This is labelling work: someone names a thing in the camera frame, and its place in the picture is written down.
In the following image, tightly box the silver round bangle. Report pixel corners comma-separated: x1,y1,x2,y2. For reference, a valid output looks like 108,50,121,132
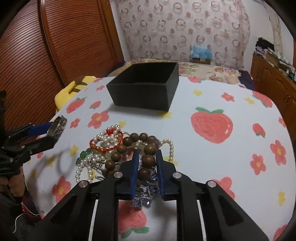
47,115,67,141

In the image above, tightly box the green gem pendant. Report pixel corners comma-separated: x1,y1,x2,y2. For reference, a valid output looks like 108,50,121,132
75,148,93,166

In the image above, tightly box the red orange beaded bracelet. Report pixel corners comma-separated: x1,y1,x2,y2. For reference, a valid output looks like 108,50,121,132
89,128,125,154

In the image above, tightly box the white pearl necklace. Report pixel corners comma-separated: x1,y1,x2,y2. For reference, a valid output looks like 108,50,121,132
75,124,175,183

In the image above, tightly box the purple crystal tiara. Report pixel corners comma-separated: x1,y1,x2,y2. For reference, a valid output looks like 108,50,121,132
132,180,159,209

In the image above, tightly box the brown wooden bead bracelet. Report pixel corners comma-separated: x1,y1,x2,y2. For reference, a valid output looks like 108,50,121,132
101,132,161,182

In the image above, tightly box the black jewelry box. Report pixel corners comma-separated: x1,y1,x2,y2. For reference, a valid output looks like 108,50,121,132
106,62,179,111

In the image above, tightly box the person's left hand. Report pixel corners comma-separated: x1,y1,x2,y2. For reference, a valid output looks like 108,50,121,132
1,166,25,197

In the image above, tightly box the yellow plush toy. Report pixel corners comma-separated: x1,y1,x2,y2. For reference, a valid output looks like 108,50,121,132
54,76,97,112

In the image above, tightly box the strawberry flower print cloth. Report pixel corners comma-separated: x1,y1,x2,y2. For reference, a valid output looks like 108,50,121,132
23,77,295,240

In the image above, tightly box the brown louvered wardrobe door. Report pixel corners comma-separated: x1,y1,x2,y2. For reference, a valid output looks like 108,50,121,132
1,1,124,130

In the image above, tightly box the wooden side cabinet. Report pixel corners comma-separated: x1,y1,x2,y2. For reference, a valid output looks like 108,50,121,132
250,54,296,143

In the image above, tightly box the floral bed quilt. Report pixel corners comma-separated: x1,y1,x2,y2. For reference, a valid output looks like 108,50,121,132
107,58,255,90

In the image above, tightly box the circle pattern curtain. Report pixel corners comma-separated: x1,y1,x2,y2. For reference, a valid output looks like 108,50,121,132
115,1,250,69

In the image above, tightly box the blue bag on box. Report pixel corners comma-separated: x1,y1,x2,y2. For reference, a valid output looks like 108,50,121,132
190,46,212,65

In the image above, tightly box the clutter pile on cabinet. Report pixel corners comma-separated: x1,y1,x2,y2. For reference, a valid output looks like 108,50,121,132
254,37,295,82

